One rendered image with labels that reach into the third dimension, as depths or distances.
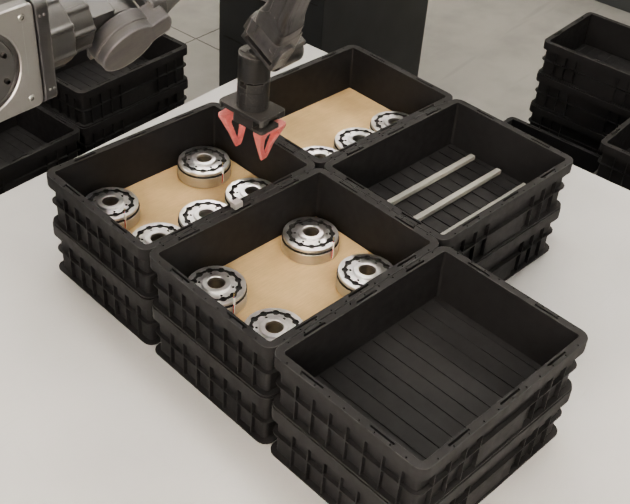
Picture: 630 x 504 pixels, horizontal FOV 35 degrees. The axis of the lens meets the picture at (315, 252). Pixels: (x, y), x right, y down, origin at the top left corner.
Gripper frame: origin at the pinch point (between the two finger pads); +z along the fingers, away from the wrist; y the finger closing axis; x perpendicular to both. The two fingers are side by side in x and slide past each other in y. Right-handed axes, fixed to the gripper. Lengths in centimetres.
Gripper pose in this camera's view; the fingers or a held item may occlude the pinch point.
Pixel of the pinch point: (250, 147)
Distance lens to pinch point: 185.2
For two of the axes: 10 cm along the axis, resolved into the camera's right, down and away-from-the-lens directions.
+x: -6.4, 4.4, -6.2
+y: -7.6, -4.5, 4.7
